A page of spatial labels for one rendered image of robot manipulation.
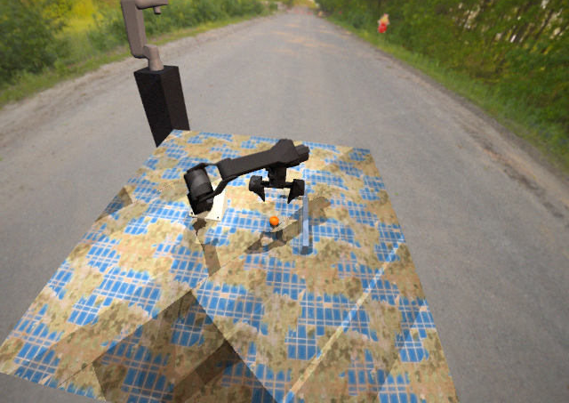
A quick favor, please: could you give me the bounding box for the clear low wall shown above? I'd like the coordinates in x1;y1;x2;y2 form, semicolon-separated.
264;188;303;250

